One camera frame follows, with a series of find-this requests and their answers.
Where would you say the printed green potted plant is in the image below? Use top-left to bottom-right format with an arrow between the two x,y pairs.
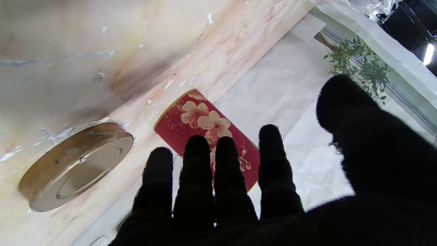
314,32 -> 391,105

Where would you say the white printed backdrop cloth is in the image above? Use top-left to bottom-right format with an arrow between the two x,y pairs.
68,0 -> 437,246

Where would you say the red floral tea tin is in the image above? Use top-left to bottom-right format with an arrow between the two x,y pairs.
154,89 -> 260,192

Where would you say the bright tube lamp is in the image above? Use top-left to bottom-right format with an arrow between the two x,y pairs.
423,43 -> 436,66

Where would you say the gold round tin lid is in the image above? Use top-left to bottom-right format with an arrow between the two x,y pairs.
18,122 -> 135,212

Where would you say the printed black slotted spatula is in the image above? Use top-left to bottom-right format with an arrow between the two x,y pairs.
115,212 -> 133,233

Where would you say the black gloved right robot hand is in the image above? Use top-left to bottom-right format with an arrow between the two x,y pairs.
109,74 -> 437,246

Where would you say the crinkled clear plastic sheet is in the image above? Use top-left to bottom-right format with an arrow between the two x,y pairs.
345,0 -> 404,22

